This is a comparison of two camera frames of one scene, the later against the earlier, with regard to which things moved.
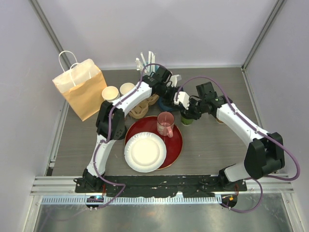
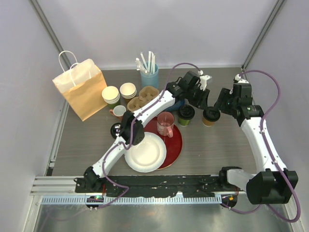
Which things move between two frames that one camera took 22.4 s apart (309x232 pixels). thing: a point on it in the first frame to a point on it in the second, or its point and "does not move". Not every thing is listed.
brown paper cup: [218, 121] to [207, 123]
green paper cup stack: [110, 93] does not move
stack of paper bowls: [125, 87] does not move
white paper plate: [145, 152] does not move
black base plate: [157, 186] does not move
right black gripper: [189, 112] to [225, 94]
